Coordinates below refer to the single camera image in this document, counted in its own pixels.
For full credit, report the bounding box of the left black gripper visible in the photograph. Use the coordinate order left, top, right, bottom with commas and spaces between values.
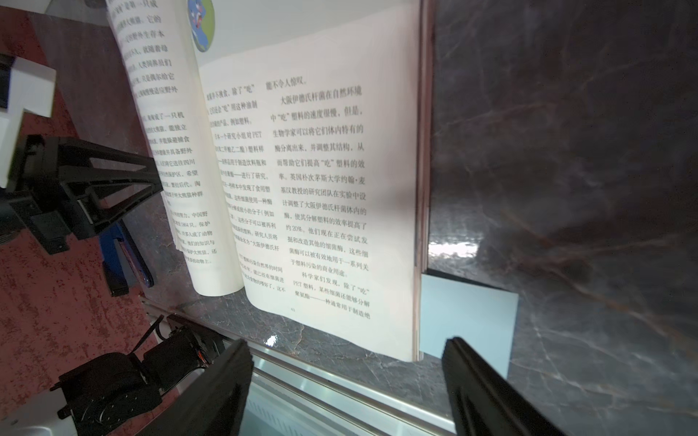
1, 134, 162, 255

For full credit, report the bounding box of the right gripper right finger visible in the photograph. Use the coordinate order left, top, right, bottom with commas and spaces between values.
442, 337, 563, 436

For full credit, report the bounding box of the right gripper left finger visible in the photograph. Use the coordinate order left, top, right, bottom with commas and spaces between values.
139, 340, 254, 436

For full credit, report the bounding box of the blue sticky note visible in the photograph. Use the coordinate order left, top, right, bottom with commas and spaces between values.
419, 274, 519, 378

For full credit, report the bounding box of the science magazine book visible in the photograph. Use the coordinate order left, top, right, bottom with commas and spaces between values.
107, 1, 429, 362

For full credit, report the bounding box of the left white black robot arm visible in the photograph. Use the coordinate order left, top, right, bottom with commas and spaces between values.
1, 134, 225, 435

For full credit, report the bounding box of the blue black utility knife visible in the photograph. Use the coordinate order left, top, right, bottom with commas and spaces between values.
99, 220, 156, 297

